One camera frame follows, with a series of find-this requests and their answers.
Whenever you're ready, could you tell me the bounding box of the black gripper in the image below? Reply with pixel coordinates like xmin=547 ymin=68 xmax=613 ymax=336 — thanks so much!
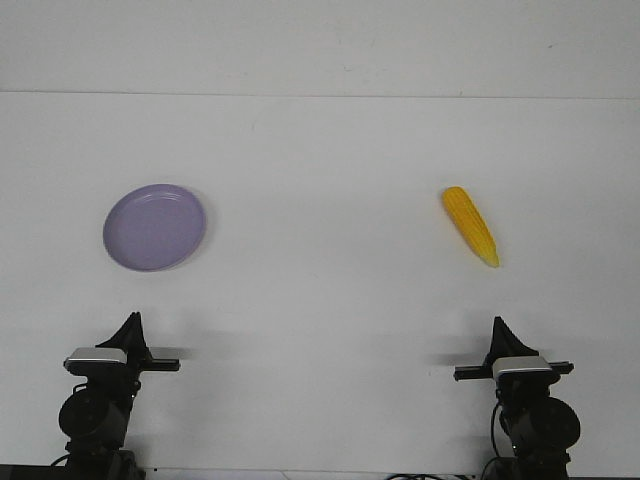
xmin=96 ymin=312 xmax=181 ymax=385
xmin=453 ymin=316 xmax=573 ymax=395

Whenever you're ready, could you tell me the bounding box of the purple round plate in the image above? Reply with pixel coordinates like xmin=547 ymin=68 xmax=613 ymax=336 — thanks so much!
xmin=102 ymin=184 xmax=207 ymax=272

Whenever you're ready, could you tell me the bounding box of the yellow corn cob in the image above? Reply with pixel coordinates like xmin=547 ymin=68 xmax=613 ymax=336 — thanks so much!
xmin=441 ymin=186 xmax=500 ymax=268

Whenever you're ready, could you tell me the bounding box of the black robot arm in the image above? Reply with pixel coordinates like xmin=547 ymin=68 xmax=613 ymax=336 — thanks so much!
xmin=453 ymin=316 xmax=581 ymax=479
xmin=58 ymin=312 xmax=180 ymax=479

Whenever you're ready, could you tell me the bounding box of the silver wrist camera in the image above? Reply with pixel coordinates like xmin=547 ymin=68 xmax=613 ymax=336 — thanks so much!
xmin=63 ymin=347 xmax=127 ymax=376
xmin=492 ymin=356 xmax=552 ymax=381

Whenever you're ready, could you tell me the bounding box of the black cable bottom edge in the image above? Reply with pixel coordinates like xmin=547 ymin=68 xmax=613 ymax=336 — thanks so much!
xmin=383 ymin=472 xmax=481 ymax=480

